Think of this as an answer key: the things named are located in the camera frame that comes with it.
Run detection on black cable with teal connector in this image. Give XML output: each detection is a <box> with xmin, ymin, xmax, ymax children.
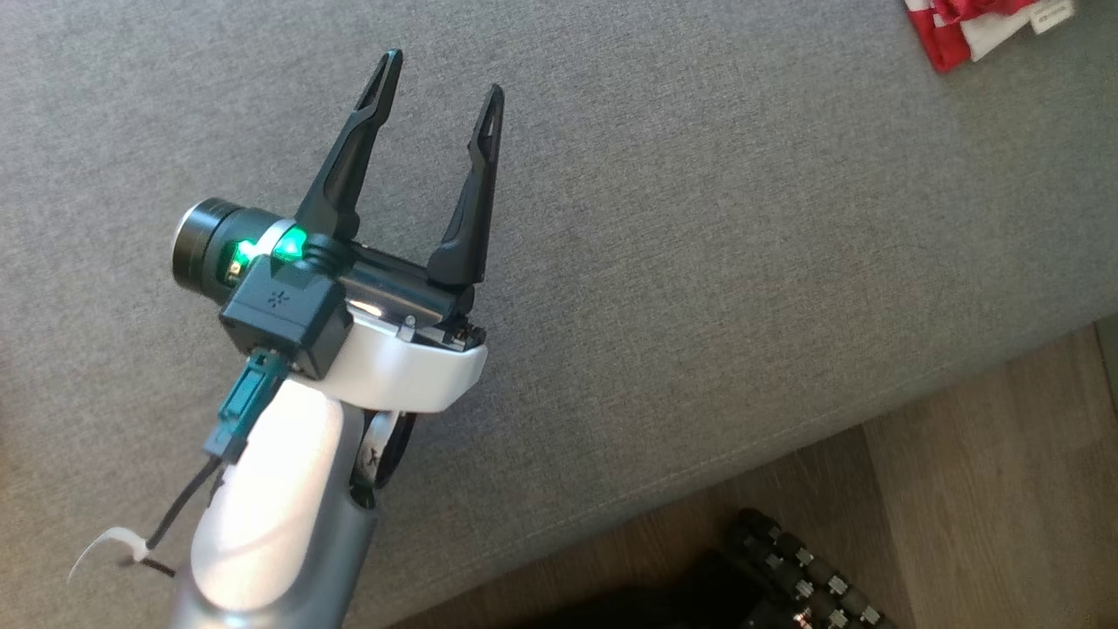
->
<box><xmin>138</xmin><ymin>348</ymin><xmax>290</xmax><ymax>579</ymax></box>

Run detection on large sofa seat cushion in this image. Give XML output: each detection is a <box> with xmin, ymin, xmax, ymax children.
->
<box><xmin>0</xmin><ymin>0</ymin><xmax>1118</xmax><ymax>629</ymax></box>

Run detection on black omni wheel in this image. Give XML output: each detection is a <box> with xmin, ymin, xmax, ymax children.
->
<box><xmin>725</xmin><ymin>508</ymin><xmax>898</xmax><ymax>629</ymax></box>

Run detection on red basketball jersey white sleeves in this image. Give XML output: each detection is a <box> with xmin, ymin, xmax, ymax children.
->
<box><xmin>904</xmin><ymin>0</ymin><xmax>1078</xmax><ymax>74</ymax></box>

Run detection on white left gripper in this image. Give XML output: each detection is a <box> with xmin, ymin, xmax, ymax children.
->
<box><xmin>171</xmin><ymin>49</ymin><xmax>507</xmax><ymax>415</ymax></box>

